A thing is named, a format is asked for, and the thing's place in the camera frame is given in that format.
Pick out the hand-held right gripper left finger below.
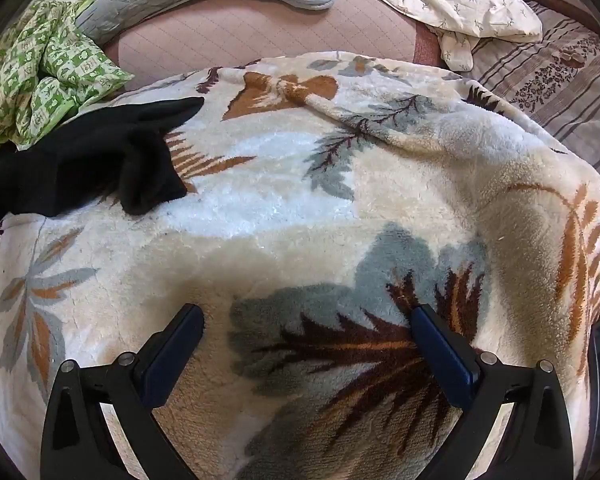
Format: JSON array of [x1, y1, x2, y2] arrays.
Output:
[[40, 304, 205, 480]]

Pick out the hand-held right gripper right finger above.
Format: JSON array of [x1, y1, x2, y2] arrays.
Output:
[[410, 304, 576, 480]]

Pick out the black pants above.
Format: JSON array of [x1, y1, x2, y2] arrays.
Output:
[[0, 96, 205, 241]]

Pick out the leaf printed fleece blanket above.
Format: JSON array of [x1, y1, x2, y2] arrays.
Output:
[[0, 51, 600, 480]]

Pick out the brown striped bedsheet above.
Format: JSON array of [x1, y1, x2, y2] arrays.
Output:
[[460, 0, 600, 201]]

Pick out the green patterned quilt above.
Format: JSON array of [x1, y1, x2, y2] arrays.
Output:
[[0, 0, 136, 160]]

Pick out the pink quilted mattress pad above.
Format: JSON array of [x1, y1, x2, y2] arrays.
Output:
[[102, 0, 431, 92]]

